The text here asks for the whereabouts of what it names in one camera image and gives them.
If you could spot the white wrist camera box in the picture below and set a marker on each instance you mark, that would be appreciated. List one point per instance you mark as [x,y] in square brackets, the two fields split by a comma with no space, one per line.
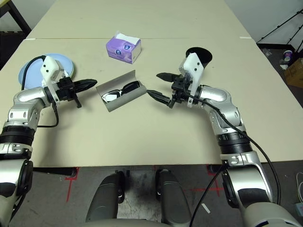
[50,68]
[194,66]

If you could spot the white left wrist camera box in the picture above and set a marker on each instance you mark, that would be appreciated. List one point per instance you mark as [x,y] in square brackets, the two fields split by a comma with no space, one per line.
[50,68]

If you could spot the black cup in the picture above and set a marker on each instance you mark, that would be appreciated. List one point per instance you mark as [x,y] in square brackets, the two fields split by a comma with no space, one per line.
[203,55]

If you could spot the small teal box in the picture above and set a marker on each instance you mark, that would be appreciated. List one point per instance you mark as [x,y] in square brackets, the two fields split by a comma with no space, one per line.
[299,209]

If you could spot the black sunglasses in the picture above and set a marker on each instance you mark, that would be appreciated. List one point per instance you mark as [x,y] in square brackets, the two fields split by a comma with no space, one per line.
[132,85]

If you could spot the grey robot leg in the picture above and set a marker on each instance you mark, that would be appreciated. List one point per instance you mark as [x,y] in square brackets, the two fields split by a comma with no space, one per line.
[105,198]
[174,198]

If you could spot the blue plate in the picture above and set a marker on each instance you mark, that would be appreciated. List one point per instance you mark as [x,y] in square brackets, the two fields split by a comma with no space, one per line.
[66,63]

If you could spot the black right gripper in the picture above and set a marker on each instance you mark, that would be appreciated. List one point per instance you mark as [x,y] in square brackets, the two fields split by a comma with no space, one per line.
[180,91]

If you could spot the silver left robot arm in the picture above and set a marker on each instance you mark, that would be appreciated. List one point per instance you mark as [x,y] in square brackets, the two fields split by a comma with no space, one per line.
[26,99]

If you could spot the brown cardboard box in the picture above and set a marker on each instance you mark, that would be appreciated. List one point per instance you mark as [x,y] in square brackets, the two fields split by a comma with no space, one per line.
[296,73]

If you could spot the black tripod stand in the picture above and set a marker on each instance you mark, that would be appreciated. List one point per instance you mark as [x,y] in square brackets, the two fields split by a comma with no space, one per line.
[278,25]

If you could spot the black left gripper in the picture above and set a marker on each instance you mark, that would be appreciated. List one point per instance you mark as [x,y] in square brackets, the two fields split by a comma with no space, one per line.
[65,91]

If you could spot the black foam floor mat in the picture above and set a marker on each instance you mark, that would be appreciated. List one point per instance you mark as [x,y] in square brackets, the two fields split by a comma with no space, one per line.
[9,47]

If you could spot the purple and white paper cup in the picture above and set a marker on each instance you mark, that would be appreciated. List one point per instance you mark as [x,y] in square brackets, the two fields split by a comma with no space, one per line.
[288,55]

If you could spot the grey glasses case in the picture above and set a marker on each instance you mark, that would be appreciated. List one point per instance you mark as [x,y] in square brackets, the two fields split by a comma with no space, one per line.
[127,99]

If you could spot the grey right robot leg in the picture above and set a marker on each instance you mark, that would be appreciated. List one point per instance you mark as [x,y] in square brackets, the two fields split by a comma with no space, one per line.
[174,198]

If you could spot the white tape piece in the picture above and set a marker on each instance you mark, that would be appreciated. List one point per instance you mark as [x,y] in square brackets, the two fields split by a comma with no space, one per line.
[245,37]
[31,39]

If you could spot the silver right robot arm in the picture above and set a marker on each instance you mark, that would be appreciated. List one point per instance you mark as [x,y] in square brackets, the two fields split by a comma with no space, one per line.
[217,94]

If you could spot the grey left robot leg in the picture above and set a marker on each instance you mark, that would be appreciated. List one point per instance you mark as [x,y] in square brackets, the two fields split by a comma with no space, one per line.
[105,198]

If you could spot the purple tissue pack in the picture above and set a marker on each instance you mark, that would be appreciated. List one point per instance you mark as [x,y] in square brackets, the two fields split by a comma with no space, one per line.
[118,49]

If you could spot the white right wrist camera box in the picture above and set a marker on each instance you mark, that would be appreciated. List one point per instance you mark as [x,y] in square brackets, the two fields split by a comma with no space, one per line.
[194,66]

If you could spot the black-framed side table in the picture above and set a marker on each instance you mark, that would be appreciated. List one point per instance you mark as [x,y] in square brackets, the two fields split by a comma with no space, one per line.
[23,22]

